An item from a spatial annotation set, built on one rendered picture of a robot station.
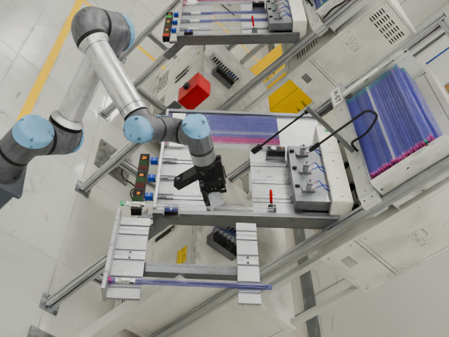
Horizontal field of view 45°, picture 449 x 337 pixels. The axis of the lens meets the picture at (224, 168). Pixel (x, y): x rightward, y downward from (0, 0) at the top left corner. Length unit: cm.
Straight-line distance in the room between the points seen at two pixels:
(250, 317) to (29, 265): 101
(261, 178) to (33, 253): 109
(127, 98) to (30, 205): 130
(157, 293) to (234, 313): 70
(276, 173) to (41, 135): 97
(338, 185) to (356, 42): 138
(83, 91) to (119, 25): 25
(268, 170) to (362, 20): 132
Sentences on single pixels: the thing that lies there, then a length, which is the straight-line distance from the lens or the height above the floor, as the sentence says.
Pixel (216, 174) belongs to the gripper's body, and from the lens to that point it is 169.
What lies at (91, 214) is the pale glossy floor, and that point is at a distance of 297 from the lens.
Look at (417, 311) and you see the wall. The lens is 361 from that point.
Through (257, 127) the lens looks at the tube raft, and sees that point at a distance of 251.
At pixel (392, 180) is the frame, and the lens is 202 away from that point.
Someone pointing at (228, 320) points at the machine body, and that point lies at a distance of 258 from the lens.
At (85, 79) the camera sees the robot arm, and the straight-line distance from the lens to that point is 186.
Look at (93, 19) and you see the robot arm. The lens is 171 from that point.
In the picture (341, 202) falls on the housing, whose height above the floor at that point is 124.
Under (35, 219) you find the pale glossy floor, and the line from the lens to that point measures 274.
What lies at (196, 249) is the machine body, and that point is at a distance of 233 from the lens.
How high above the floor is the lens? 192
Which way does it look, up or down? 27 degrees down
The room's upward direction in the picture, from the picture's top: 53 degrees clockwise
